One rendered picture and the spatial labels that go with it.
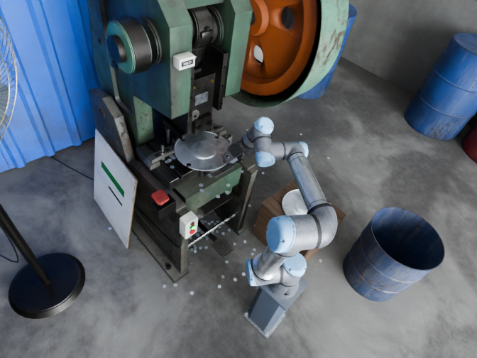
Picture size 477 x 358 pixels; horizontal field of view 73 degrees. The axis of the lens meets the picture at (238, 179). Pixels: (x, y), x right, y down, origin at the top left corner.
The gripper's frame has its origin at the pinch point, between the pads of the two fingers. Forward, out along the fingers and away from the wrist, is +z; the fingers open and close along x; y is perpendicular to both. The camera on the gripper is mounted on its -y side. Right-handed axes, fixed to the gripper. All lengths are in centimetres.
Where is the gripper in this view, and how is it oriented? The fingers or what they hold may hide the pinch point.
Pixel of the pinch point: (228, 160)
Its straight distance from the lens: 158.0
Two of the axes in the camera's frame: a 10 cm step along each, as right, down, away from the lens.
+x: -5.8, -8.1, 0.5
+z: -4.2, 3.6, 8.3
